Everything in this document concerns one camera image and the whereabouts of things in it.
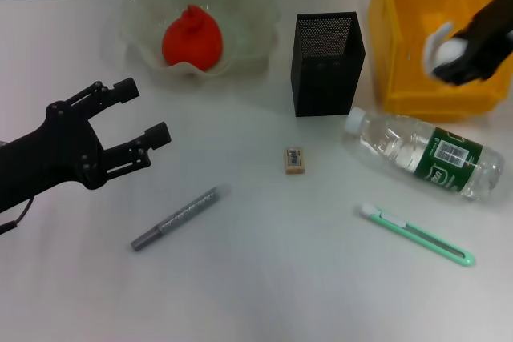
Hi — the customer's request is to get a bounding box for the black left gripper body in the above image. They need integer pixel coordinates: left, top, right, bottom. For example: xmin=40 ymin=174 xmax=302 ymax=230
xmin=0 ymin=99 xmax=107 ymax=215

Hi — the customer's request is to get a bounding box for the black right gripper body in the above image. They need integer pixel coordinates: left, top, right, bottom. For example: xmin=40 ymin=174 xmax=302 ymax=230
xmin=467 ymin=0 xmax=513 ymax=78

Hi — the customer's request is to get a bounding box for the white paper ball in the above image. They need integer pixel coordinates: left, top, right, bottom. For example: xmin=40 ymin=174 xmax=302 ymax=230
xmin=423 ymin=21 xmax=468 ymax=78

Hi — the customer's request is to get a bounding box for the orange fruit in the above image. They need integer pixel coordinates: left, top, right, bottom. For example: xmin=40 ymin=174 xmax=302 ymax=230
xmin=161 ymin=4 xmax=224 ymax=73

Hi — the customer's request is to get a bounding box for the clear green-label water bottle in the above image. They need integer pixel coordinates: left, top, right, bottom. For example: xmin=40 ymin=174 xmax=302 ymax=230
xmin=342 ymin=106 xmax=506 ymax=202

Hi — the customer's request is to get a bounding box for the mint green utility knife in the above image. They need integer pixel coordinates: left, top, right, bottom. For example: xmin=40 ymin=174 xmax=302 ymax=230
xmin=354 ymin=203 xmax=477 ymax=268

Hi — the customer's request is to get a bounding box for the silver marker pen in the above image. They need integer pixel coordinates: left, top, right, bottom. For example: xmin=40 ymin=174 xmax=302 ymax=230
xmin=130 ymin=183 xmax=232 ymax=254

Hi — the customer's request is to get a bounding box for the clear green fruit bowl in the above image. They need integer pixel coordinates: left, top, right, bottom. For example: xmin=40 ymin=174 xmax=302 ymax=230
xmin=119 ymin=0 xmax=281 ymax=87

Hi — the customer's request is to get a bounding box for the black mesh pen holder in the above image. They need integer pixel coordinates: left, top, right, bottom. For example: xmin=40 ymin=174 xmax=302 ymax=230
xmin=291 ymin=11 xmax=367 ymax=118

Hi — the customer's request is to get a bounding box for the small beige eraser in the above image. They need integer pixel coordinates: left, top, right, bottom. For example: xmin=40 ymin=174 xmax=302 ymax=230
xmin=282 ymin=147 xmax=309 ymax=175

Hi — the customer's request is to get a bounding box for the yellow plastic bin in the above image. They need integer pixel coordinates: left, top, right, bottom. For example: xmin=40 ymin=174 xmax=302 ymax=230
xmin=367 ymin=0 xmax=513 ymax=123

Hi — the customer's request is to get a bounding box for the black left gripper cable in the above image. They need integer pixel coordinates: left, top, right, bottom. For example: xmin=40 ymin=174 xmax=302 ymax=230
xmin=0 ymin=193 xmax=35 ymax=235

